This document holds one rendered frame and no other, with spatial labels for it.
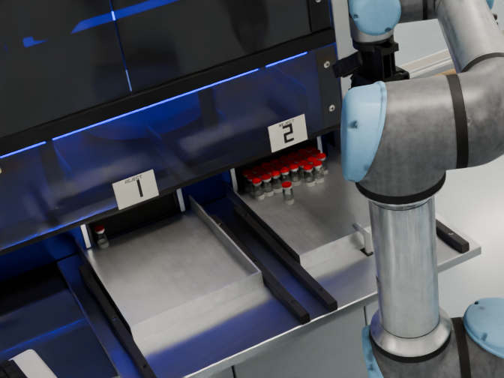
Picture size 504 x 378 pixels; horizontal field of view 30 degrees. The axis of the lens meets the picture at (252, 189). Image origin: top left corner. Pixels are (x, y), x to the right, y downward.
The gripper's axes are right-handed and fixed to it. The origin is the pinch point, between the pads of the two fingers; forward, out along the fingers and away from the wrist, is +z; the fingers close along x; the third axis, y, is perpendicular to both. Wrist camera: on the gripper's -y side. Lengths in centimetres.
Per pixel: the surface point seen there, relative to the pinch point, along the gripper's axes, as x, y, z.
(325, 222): -7.7, -9.7, 21.0
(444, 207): 92, -109, 108
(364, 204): 1.9, -10.2, 21.0
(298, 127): -3.7, -24.3, 6.5
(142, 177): -38.2, -24.7, 5.2
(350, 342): 3, -25, 68
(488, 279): 77, -66, 108
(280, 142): -8.2, -24.4, 8.5
